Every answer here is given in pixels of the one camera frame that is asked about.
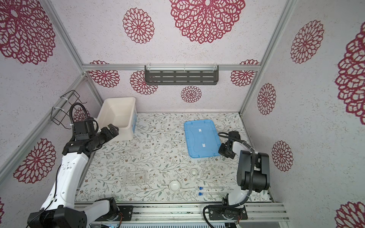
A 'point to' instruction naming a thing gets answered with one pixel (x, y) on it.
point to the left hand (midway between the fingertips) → (113, 134)
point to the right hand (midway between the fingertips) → (223, 150)
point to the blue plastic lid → (202, 138)
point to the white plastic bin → (120, 112)
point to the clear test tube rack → (135, 178)
